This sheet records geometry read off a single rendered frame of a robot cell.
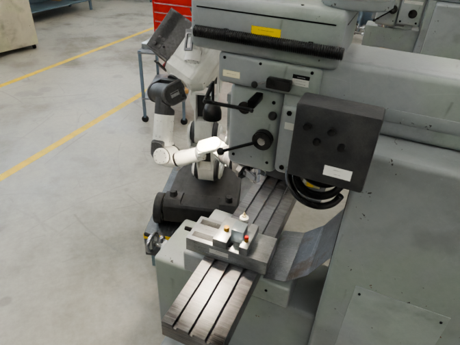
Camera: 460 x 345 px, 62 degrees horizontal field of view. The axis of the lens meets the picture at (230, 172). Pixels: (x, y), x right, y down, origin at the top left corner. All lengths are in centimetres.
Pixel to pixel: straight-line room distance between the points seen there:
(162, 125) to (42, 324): 151
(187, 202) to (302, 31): 151
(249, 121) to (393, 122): 45
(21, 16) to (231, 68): 641
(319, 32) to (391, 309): 94
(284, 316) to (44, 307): 159
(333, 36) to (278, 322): 123
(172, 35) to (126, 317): 169
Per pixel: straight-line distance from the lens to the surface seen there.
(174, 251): 192
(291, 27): 115
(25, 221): 345
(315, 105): 94
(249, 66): 123
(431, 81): 117
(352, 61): 117
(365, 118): 93
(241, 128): 134
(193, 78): 173
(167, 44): 178
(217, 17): 123
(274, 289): 167
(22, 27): 752
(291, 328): 184
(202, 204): 238
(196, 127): 220
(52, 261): 304
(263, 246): 158
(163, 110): 174
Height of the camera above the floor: 209
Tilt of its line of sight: 34 degrees down
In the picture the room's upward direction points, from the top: 3 degrees clockwise
